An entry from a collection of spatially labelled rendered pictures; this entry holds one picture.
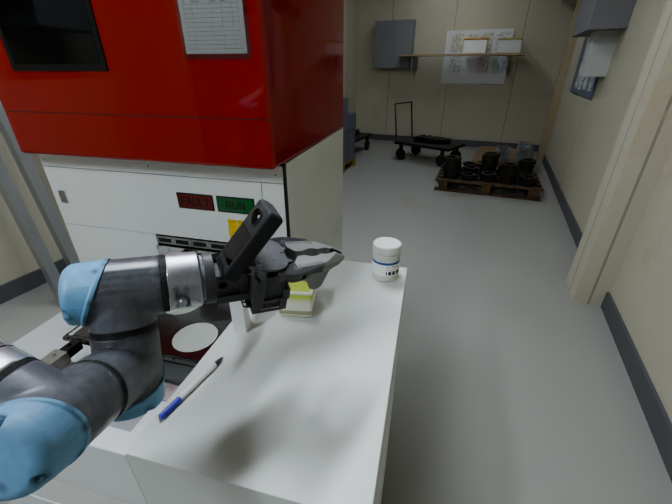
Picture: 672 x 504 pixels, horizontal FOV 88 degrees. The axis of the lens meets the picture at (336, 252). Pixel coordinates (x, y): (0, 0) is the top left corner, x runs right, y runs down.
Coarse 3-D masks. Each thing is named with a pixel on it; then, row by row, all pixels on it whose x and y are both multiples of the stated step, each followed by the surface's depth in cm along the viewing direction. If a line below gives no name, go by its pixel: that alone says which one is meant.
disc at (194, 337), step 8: (184, 328) 83; (192, 328) 83; (200, 328) 83; (208, 328) 83; (216, 328) 83; (176, 336) 81; (184, 336) 81; (192, 336) 81; (200, 336) 81; (208, 336) 81; (216, 336) 81; (176, 344) 78; (184, 344) 78; (192, 344) 78; (200, 344) 78; (208, 344) 78
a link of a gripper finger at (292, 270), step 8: (288, 264) 50; (320, 264) 51; (272, 272) 49; (280, 272) 48; (288, 272) 49; (296, 272) 49; (304, 272) 49; (312, 272) 50; (320, 272) 52; (280, 280) 48; (288, 280) 49; (296, 280) 49
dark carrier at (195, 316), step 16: (224, 304) 92; (160, 320) 86; (176, 320) 86; (192, 320) 86; (208, 320) 86; (224, 320) 86; (80, 336) 81; (160, 336) 81; (176, 352) 76; (192, 352) 76
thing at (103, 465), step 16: (144, 416) 55; (112, 432) 53; (128, 432) 53; (96, 448) 51; (112, 448) 51; (128, 448) 51; (80, 464) 55; (96, 464) 53; (112, 464) 52; (128, 464) 51; (64, 480) 60; (80, 480) 58; (96, 480) 56; (112, 480) 55; (128, 480) 53; (112, 496) 58; (128, 496) 56; (144, 496) 55
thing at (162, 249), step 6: (156, 246) 113; (162, 246) 112; (168, 246) 112; (174, 246) 112; (180, 246) 112; (186, 246) 112; (162, 252) 114; (168, 252) 113; (174, 252) 112; (180, 252) 112; (198, 252) 110; (216, 252) 108
